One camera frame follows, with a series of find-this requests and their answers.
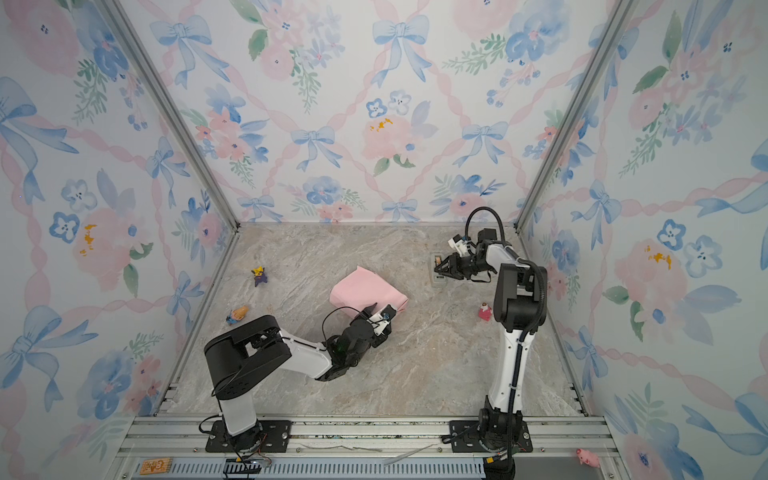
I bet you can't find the tape dispenser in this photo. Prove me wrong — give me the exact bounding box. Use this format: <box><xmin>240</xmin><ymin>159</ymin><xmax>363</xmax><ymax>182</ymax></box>
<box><xmin>430</xmin><ymin>252</ymin><xmax>447</xmax><ymax>288</ymax></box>

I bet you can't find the orange blue toy figure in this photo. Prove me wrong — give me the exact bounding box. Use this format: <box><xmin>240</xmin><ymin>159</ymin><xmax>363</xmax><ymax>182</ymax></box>
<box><xmin>226</xmin><ymin>305</ymin><xmax>249</xmax><ymax>325</ymax></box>

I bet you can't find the purple pink wrapping paper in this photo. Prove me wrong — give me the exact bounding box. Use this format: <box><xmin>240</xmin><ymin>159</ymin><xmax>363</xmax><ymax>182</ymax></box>
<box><xmin>329</xmin><ymin>266</ymin><xmax>408</xmax><ymax>318</ymax></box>

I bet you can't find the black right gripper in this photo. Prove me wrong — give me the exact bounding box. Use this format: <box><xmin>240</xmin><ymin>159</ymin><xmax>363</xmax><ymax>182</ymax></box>
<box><xmin>436</xmin><ymin>255</ymin><xmax>492</xmax><ymax>281</ymax></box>

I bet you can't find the black corrugated cable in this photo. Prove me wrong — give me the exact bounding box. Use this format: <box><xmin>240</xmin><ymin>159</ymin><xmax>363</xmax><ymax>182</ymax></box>
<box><xmin>464</xmin><ymin>206</ymin><xmax>549</xmax><ymax>433</ymax></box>

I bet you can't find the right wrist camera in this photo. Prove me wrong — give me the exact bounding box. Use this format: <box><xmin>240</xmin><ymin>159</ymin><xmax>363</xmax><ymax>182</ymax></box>
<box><xmin>448</xmin><ymin>228</ymin><xmax>499</xmax><ymax>258</ymax></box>

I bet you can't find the purple yellow toy figure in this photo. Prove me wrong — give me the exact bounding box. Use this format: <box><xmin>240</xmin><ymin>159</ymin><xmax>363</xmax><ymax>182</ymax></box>
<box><xmin>251</xmin><ymin>267</ymin><xmax>268</xmax><ymax>287</ymax></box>

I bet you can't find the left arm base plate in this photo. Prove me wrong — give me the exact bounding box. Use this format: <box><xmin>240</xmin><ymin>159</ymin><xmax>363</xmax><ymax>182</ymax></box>
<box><xmin>205</xmin><ymin>419</ymin><xmax>293</xmax><ymax>456</ymax></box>

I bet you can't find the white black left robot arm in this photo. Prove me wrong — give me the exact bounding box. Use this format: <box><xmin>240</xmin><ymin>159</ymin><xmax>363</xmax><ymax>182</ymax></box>
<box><xmin>204</xmin><ymin>303</ymin><xmax>397</xmax><ymax>437</ymax></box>

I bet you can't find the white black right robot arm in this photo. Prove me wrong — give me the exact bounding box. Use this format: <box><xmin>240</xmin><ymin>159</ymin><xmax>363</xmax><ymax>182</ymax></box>
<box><xmin>434</xmin><ymin>235</ymin><xmax>547</xmax><ymax>448</ymax></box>

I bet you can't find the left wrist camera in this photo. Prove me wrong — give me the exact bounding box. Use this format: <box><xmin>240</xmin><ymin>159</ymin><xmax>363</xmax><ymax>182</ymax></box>
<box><xmin>368</xmin><ymin>304</ymin><xmax>397</xmax><ymax>336</ymax></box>

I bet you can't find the orange tag label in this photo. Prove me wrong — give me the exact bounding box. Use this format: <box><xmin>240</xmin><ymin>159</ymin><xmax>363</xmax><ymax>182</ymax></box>
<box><xmin>138</xmin><ymin>457</ymin><xmax>173</xmax><ymax>476</ymax></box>

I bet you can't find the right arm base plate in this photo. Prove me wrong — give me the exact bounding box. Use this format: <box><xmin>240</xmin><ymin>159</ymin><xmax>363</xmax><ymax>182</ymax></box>
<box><xmin>441</xmin><ymin>418</ymin><xmax>533</xmax><ymax>456</ymax></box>

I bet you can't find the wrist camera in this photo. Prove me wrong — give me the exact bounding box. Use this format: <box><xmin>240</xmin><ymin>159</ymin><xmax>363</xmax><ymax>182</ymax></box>
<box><xmin>448</xmin><ymin>228</ymin><xmax>499</xmax><ymax>258</ymax></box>
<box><xmin>368</xmin><ymin>304</ymin><xmax>397</xmax><ymax>336</ymax></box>

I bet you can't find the aluminium front rail frame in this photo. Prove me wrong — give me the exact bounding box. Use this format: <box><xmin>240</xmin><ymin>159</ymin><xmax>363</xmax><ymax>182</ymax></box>
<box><xmin>106</xmin><ymin>414</ymin><xmax>630</xmax><ymax>479</ymax></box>

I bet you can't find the pink pig toy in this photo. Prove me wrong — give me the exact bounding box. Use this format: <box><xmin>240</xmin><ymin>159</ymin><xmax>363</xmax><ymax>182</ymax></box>
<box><xmin>576</xmin><ymin>448</ymin><xmax>601</xmax><ymax>469</ymax></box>

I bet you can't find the small red pink toy figure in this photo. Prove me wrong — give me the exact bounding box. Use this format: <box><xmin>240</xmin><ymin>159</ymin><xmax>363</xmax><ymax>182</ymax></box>
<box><xmin>477</xmin><ymin>302</ymin><xmax>493</xmax><ymax>321</ymax></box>

